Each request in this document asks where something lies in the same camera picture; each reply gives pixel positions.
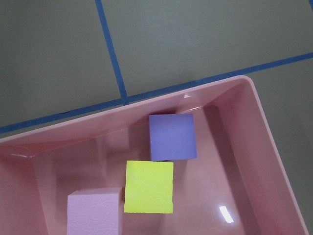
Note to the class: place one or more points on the pink plastic bin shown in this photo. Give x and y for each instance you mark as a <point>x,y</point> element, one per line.
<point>237,185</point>

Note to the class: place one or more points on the yellow foam block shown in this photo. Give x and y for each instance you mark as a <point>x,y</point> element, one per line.
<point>149,187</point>

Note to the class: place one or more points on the pink foam block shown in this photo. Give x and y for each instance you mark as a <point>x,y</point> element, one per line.
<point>95,211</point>

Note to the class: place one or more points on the purple foam block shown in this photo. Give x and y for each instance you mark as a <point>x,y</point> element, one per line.
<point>172,137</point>

